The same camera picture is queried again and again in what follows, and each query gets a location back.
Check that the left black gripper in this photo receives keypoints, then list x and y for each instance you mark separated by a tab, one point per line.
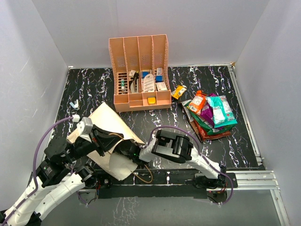
103	140

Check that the brown paper bag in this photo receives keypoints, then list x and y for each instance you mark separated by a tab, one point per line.
115	164

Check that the brown kettle chips bag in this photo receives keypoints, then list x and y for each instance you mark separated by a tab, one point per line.
189	116

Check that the yellow snack packet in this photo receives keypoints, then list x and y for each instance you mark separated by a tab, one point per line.
178	92

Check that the red doritos bag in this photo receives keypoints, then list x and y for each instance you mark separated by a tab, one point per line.
205	136

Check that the orange fruit candy bag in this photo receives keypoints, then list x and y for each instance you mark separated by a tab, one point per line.
197	103

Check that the green chips bag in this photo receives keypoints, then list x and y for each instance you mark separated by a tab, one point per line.
207	127

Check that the purple grape candy bag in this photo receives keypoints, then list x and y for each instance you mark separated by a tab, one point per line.
207	113

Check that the teal white snack bag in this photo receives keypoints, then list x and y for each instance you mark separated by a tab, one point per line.
222	112

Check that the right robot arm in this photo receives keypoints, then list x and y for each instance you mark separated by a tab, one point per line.
177	148

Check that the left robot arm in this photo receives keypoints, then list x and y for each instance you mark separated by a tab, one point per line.
55	179

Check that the small white blue clip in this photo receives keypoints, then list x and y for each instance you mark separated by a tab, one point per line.
75	104

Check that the green white glue stick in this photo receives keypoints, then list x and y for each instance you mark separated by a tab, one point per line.
122	85

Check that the black white stapler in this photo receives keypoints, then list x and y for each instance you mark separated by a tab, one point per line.
133	81

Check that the white label booklet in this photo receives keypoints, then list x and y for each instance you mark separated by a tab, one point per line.
149	83

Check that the small white card box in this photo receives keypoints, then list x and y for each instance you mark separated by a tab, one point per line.
161	86

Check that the blue box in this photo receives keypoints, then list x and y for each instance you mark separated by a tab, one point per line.
159	78

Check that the pink plastic desk organizer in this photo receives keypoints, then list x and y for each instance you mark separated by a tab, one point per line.
145	54

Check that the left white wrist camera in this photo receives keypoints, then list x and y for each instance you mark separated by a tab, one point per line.
83	128

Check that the black front mounting rail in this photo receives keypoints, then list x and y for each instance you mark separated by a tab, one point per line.
164	183

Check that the aluminium frame rail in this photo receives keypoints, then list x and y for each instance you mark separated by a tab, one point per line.
262	179

